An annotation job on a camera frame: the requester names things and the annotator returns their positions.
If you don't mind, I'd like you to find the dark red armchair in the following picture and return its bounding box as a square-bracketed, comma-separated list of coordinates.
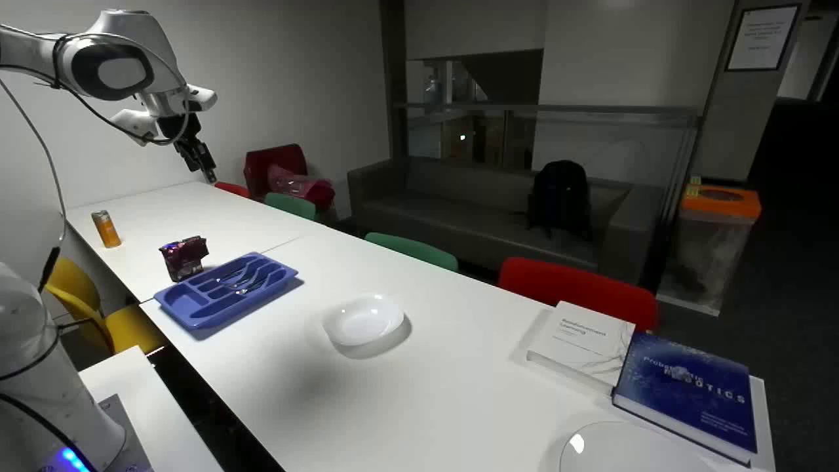
[241, 141, 338, 216]

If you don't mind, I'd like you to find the green chair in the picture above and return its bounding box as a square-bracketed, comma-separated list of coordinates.
[263, 191, 321, 224]
[361, 228, 461, 275]

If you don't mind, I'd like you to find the purple snack bag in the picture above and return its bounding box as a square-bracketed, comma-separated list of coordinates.
[158, 235, 213, 284]

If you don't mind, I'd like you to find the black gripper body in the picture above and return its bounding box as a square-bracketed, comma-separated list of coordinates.
[158, 111, 219, 174]

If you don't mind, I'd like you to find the blue cutlery tray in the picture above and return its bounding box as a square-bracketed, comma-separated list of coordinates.
[153, 250, 306, 342]

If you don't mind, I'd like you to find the grey sofa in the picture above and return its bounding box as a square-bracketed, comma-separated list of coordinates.
[347, 156, 672, 287]

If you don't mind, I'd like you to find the bin with orange lid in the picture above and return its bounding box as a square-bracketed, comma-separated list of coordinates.
[655, 178, 767, 321]

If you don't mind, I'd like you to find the orange bottle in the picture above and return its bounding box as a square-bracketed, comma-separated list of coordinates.
[89, 207, 126, 253]

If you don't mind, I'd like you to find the glass balustrade railing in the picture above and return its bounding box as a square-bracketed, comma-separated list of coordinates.
[402, 98, 705, 174]

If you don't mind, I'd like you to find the framed paper notice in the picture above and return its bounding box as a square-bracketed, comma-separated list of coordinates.
[723, 3, 803, 76]

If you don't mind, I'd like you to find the yellow chair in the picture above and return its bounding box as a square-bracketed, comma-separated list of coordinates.
[39, 256, 169, 357]

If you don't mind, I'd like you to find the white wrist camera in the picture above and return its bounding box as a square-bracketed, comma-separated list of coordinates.
[183, 81, 221, 114]

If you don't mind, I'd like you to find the white deep plate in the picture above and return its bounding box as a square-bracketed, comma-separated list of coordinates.
[321, 291, 415, 363]

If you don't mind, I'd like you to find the pink cushion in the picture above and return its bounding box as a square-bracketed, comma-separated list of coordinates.
[266, 162, 321, 203]

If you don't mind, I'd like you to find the blue book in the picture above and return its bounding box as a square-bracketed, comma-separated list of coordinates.
[612, 328, 760, 469]

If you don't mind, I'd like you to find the black backpack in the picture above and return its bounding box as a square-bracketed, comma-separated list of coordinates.
[524, 157, 595, 241]

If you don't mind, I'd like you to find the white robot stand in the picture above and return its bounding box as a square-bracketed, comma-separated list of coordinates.
[77, 343, 225, 472]

